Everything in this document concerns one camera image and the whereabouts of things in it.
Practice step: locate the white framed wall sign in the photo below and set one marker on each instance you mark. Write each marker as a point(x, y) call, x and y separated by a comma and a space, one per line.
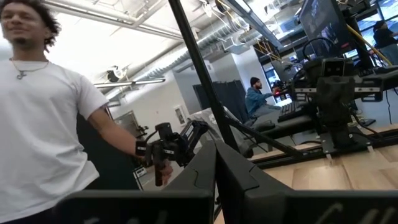
point(180, 115)

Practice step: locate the black keyboard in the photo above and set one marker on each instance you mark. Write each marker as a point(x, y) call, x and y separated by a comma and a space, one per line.
point(290, 111)

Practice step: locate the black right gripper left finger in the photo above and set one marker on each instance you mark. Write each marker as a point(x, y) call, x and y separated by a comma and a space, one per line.
point(192, 199)

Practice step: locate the black frame upright post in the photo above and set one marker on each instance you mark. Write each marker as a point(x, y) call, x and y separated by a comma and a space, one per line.
point(202, 71)

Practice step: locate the white plastic-wrapped bundle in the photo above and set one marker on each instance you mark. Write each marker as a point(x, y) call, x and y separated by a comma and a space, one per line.
point(208, 119)

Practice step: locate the person's hand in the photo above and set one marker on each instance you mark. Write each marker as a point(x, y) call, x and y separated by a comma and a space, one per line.
point(164, 174)

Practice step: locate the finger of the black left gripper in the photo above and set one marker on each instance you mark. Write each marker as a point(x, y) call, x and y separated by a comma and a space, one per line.
point(345, 91)
point(326, 91)

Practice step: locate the dark folding partition screen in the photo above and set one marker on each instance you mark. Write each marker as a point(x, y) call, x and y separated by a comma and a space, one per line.
point(230, 96)

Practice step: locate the black hand-held gripper device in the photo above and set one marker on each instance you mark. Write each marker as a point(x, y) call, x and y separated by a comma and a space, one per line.
point(174, 146)

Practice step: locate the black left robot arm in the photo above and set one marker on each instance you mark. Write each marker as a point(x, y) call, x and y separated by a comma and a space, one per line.
point(335, 130)

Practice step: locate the hanging linear ceiling light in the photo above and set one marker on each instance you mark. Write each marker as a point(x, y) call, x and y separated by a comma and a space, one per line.
point(130, 83)

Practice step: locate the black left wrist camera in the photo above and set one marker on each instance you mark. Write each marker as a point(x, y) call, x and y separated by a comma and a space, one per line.
point(333, 67)

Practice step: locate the ribbed silver ventilation duct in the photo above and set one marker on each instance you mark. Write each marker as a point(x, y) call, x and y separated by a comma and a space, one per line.
point(199, 46)

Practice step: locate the person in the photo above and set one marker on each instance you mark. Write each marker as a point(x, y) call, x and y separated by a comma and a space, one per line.
point(256, 101)
point(40, 124)
point(385, 40)

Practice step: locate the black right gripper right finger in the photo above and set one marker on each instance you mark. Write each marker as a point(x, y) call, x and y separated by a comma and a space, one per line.
point(248, 199)

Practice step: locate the black computer monitor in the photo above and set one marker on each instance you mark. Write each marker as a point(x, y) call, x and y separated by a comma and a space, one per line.
point(323, 25)

